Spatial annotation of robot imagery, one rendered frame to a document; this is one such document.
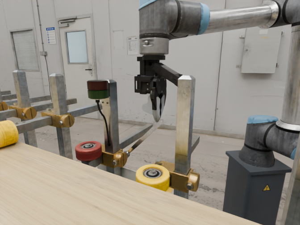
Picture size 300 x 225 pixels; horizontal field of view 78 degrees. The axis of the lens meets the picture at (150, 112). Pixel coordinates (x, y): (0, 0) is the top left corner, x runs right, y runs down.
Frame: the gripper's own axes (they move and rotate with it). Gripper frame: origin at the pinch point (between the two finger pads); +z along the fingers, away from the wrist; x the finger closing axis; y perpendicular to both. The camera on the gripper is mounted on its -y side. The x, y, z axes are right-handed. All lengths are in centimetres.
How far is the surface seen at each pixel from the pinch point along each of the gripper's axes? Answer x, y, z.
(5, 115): 15, 66, 4
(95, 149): 15.4, 14.0, 7.8
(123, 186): 25.2, -3.7, 8.2
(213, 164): -159, 2, 98
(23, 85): 8, 62, -9
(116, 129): 7.2, 12.0, 3.6
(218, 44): -258, 24, -48
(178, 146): 9.6, -10.5, 3.8
